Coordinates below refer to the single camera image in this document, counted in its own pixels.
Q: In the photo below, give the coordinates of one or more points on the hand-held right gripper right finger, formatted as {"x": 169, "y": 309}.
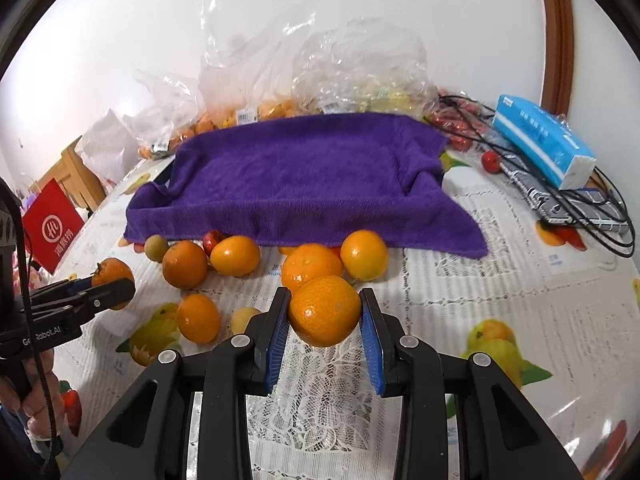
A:
{"x": 372, "y": 345}

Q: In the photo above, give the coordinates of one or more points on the white plastic bag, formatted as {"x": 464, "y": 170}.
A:
{"x": 107, "y": 145}

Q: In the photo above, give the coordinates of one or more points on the small brownish green fruit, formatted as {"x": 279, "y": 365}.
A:
{"x": 156, "y": 248}

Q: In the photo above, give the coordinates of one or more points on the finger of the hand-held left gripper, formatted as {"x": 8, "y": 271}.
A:
{"x": 80, "y": 286}
{"x": 107, "y": 295}

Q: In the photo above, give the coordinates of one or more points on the orange with green stem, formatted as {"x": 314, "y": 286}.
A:
{"x": 114, "y": 271}

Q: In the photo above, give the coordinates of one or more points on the crumpled clear bag yellow fruit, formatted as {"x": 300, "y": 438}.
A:
{"x": 350, "y": 60}

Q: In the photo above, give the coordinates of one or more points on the blue tissue pack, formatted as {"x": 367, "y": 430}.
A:
{"x": 542, "y": 140}

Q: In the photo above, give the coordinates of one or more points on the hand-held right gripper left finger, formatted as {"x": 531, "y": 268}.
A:
{"x": 277, "y": 340}

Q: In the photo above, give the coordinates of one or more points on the person's left hand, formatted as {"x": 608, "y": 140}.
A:
{"x": 57, "y": 405}

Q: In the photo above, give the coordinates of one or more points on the small yellow fruit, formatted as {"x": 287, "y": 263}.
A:
{"x": 244, "y": 319}

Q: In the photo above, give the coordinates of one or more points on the purple towel covered tray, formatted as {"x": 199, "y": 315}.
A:
{"x": 310, "y": 175}

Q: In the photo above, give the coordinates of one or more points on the brown wooden door frame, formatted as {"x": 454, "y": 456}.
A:
{"x": 557, "y": 35}

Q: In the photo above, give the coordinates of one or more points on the fruit printed tablecloth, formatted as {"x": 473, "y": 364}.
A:
{"x": 450, "y": 310}

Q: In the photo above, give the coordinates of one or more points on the clear plastic bag of oranges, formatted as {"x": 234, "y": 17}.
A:
{"x": 165, "y": 110}
{"x": 240, "y": 75}

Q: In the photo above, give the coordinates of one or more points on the grey patterned pouch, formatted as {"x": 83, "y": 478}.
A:
{"x": 535, "y": 192}

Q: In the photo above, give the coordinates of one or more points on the small red fruit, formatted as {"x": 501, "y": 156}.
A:
{"x": 211, "y": 242}
{"x": 491, "y": 161}

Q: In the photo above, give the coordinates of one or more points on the red paper bag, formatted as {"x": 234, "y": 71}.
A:
{"x": 52, "y": 230}

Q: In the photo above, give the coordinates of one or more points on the bag of red fruits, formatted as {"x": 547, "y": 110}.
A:
{"x": 452, "y": 125}

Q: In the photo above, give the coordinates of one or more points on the wooden chair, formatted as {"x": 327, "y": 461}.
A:
{"x": 75, "y": 175}

